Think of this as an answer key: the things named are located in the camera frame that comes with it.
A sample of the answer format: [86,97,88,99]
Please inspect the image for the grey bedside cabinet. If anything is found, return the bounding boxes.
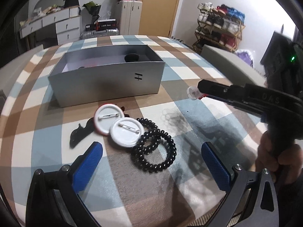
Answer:
[0,45,44,105]

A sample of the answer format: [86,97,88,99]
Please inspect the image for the grey right side cabinet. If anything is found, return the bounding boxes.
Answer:
[200,45,266,87]

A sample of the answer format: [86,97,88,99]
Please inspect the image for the black red box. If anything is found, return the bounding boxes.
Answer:
[85,19,117,31]

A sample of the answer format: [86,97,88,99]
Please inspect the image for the silver grey open box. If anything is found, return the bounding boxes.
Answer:
[48,45,165,108]

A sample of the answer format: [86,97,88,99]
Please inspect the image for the black claw hair clip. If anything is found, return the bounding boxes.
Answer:
[69,117,95,149]

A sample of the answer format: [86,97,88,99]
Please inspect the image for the plaid checkered bedspread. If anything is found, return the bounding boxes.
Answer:
[1,35,266,226]

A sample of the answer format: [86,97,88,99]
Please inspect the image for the grey arched mirror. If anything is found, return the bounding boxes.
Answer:
[33,0,65,10]

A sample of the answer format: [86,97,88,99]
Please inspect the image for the right hand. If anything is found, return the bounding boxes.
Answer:
[255,131,302,184]

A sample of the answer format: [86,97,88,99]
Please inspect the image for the black object inside box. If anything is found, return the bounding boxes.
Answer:
[124,53,140,63]

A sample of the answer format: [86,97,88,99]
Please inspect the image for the silver flat suitcase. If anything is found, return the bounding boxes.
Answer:
[80,29,119,40]

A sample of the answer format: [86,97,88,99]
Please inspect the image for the beige upright suitcase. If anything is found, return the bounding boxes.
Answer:
[115,0,142,35]

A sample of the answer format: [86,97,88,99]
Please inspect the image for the wooden door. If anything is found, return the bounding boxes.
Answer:
[139,0,179,37]

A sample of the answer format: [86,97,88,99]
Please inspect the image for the black spiral hair tie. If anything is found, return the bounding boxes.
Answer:
[130,117,178,173]

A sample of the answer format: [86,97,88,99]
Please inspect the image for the white pin badge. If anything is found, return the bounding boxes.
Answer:
[110,117,145,148]

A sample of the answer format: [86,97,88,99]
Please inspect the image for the red rimmed pin badge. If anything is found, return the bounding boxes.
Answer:
[94,103,124,136]

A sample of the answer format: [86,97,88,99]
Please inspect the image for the white drawer desk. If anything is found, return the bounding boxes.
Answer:
[20,6,82,45]

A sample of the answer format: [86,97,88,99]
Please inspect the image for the wooden shoe rack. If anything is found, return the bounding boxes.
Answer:
[192,3,245,53]

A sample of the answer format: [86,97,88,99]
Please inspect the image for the green black bouquet bag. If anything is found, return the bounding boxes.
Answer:
[82,1,101,24]

